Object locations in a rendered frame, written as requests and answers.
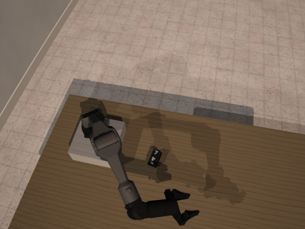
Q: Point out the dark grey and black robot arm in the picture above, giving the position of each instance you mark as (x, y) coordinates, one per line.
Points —
(108, 147)

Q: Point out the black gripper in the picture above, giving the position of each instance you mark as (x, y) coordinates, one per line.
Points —
(172, 208)

